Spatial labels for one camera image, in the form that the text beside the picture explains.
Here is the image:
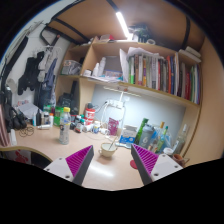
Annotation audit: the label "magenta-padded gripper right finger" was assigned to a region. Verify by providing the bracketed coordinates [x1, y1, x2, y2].
[130, 143, 184, 186]

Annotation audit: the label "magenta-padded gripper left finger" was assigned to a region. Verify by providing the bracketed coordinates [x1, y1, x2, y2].
[43, 144, 95, 187]

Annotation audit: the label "clear yellow-capped drink bottle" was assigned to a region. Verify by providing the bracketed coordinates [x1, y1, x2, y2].
[59, 106, 72, 146]

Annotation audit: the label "grey water bottle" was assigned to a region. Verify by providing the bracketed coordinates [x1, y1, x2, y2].
[139, 123, 155, 149]

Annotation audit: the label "white-lidded brown jar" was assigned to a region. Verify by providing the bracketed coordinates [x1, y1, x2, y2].
[163, 147, 175, 158]

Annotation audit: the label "clear bottle with yellow cap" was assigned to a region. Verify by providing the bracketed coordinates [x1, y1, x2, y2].
[149, 121, 166, 151]

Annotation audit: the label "pale blue tube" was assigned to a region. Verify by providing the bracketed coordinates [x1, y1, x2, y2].
[115, 142, 133, 150]

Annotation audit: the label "cream ceramic mug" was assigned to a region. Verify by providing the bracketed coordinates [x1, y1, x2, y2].
[98, 142, 118, 158]

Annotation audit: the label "blue and white box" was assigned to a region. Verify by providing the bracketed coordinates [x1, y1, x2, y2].
[119, 125, 138, 145]

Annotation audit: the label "brown ceramic mug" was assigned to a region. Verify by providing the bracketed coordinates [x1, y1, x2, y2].
[172, 153, 190, 168]

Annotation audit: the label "dark green tall bottle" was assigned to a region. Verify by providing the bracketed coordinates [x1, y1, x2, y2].
[134, 117, 150, 145]

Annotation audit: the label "wooden stirring stick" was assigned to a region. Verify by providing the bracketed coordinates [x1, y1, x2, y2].
[107, 135, 119, 152]

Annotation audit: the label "large clear glass bottle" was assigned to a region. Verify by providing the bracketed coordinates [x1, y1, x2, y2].
[173, 123, 189, 155]

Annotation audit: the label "magenta snack pouch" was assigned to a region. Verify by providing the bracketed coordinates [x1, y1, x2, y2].
[108, 117, 120, 136]

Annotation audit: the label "red and white can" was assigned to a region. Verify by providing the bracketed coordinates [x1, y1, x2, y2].
[83, 103, 97, 125]

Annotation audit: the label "black boxy device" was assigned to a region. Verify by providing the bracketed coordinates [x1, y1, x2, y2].
[57, 81, 80, 116]

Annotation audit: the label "white power strip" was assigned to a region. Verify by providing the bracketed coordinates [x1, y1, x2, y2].
[105, 99, 125, 110]

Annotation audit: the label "long white light bar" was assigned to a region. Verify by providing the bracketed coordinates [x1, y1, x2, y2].
[103, 85, 141, 99]

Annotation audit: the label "hanging clothes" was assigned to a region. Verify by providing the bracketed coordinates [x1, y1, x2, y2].
[17, 46, 60, 108]

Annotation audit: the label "short bright tube light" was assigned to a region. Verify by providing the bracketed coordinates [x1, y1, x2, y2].
[115, 11, 131, 40]

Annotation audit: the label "coiled black cable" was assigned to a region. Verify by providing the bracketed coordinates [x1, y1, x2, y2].
[18, 126, 35, 139]

